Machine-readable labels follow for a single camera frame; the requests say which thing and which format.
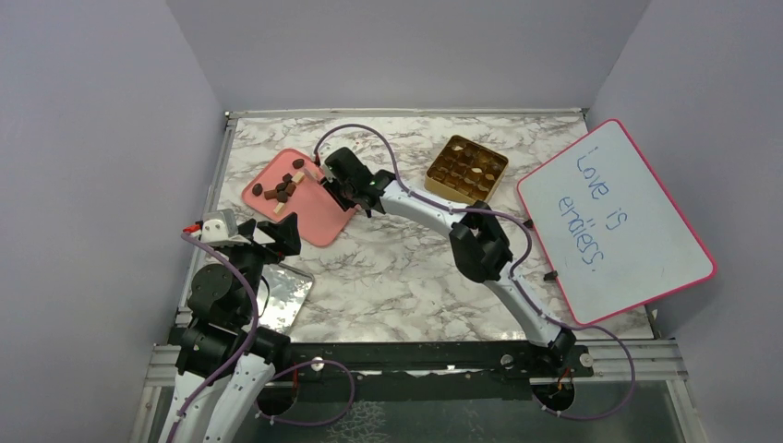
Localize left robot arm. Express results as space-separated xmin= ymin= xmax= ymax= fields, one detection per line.
xmin=159 ymin=210 xmax=301 ymax=442

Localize gold chocolate tin box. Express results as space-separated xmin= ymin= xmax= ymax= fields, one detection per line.
xmin=424 ymin=135 xmax=510 ymax=204

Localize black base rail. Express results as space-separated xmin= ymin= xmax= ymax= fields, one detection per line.
xmin=257 ymin=341 xmax=594 ymax=414

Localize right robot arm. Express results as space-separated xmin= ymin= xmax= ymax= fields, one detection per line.
xmin=241 ymin=148 xmax=575 ymax=376

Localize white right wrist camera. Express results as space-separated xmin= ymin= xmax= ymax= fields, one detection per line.
xmin=320 ymin=163 xmax=335 ymax=182

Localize pink framed whiteboard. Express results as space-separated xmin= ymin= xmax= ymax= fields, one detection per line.
xmin=517 ymin=119 xmax=717 ymax=325

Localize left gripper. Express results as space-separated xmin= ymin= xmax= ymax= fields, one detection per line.
xmin=222 ymin=210 xmax=300 ymax=321

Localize pink plastic tray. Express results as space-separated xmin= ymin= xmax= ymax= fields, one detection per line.
xmin=241 ymin=149 xmax=355 ymax=247

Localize pink silicone tongs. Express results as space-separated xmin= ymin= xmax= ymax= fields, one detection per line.
xmin=301 ymin=166 xmax=328 ymax=186

